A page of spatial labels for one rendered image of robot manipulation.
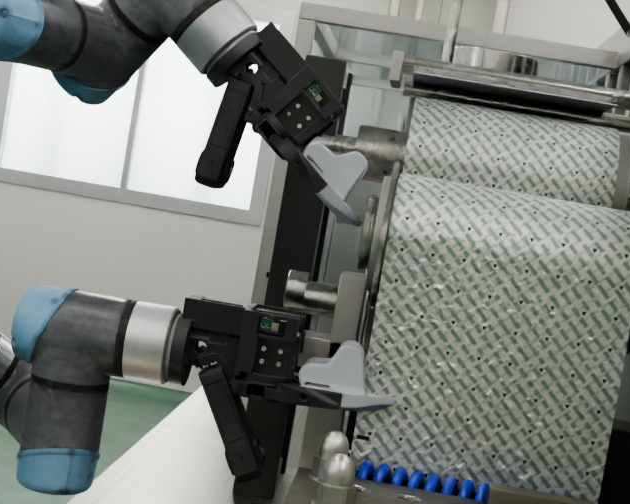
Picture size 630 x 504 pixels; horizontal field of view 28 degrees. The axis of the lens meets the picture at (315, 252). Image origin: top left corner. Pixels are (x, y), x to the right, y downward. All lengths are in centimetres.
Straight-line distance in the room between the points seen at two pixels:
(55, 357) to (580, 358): 49
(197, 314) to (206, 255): 566
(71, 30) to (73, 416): 37
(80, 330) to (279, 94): 30
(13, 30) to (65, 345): 29
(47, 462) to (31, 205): 587
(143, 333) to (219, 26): 31
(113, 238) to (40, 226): 41
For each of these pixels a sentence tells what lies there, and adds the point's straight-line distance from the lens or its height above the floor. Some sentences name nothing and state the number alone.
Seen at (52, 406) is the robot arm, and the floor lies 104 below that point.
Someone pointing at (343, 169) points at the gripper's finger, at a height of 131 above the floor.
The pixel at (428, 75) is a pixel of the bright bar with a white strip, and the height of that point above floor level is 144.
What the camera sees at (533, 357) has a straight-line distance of 119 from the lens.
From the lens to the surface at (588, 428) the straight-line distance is 121.
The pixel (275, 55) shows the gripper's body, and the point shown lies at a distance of 126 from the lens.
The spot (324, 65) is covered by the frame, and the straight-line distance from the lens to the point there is 152.
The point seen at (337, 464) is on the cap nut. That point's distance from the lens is 103.
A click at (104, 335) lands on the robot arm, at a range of 118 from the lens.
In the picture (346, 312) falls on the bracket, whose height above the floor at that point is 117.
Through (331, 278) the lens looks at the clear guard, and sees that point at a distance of 222.
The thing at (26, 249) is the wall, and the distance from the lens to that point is 707.
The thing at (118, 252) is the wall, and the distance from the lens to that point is 693.
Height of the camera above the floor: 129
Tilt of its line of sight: 3 degrees down
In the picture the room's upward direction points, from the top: 10 degrees clockwise
